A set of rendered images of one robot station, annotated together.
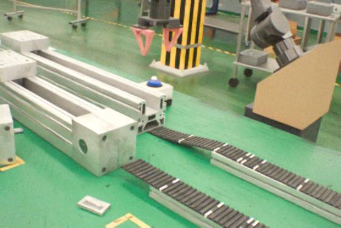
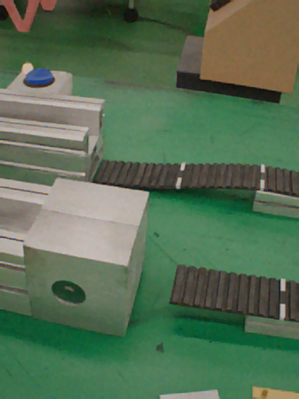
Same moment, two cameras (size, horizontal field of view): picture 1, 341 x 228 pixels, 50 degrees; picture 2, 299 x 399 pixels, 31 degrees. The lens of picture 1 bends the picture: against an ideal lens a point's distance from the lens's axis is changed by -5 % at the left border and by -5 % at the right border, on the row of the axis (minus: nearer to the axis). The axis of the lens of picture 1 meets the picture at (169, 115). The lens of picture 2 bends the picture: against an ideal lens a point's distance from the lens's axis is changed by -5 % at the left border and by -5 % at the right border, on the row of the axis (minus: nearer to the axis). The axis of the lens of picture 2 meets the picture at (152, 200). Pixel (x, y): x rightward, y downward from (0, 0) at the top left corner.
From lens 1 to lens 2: 0.46 m
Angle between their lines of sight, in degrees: 32
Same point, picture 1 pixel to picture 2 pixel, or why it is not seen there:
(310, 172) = not seen: outside the picture
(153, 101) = (84, 120)
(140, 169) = (210, 291)
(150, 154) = (149, 235)
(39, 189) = not seen: outside the picture
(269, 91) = (229, 42)
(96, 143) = (117, 283)
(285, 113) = (262, 71)
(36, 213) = not seen: outside the picture
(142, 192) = (225, 328)
